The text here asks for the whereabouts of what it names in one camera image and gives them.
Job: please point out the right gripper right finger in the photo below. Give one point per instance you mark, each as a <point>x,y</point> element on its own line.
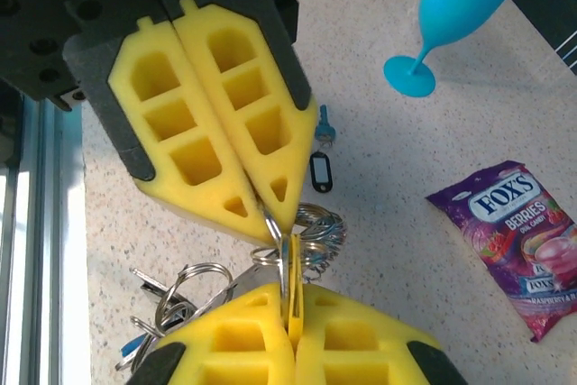
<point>383,358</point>

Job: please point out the purple candy bag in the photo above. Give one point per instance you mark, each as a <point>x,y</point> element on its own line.
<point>518,241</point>

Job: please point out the aluminium frame beam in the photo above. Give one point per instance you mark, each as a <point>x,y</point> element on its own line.
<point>49,245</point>

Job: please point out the blue plastic goblet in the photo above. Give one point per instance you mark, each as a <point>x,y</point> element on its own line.
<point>455,2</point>

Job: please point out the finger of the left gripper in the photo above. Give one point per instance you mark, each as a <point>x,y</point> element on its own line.
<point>270,87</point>
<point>135,110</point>

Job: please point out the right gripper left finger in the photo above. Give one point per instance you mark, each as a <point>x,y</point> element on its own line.
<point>216,358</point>

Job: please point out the key with black tag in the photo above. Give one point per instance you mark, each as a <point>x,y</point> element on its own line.
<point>320,171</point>

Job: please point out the large keyring with keys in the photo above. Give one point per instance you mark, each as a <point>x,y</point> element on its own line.
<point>322,234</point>

